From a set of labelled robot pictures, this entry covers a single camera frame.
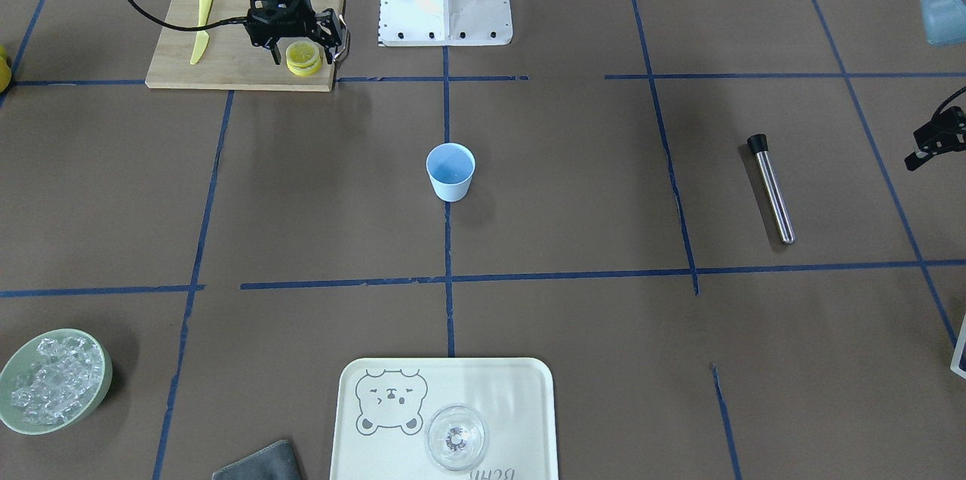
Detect yellow plastic knife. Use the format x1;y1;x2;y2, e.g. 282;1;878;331
189;0;214;65

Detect yellow object at edge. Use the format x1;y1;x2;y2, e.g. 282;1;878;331
0;45;13;94

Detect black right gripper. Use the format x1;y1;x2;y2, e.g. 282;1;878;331
245;0;348;65

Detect bamboo cutting board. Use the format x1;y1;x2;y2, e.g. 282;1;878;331
145;0;335;92

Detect yellow lemon slices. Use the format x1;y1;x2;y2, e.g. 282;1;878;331
285;40;324;77

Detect green bowl of ice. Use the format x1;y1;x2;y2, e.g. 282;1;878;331
1;328;113;435

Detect clear glass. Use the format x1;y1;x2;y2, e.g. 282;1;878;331
426;405;489;473

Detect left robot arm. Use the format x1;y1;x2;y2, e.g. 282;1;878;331
904;0;965;171

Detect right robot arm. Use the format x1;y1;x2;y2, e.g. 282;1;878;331
239;0;349;65

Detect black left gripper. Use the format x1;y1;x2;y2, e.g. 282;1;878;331
904;106;965;171

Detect steel muddler black tip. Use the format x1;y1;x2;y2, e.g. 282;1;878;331
746;134;796;245

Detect white box at edge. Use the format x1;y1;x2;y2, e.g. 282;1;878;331
949;316;966;380

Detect cream bear tray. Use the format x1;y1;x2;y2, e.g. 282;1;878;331
329;358;559;479

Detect grey cloth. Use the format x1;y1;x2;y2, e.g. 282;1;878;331
211;439;303;479

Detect light blue cup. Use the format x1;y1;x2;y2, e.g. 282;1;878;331
426;143;476;204

